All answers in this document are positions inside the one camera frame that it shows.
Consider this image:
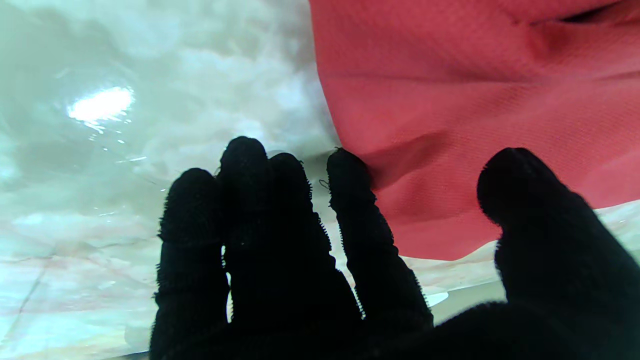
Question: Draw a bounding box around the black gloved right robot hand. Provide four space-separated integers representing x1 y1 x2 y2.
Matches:
149 136 640 360

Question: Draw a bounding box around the red shirt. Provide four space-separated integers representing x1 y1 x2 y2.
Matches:
309 0 640 261

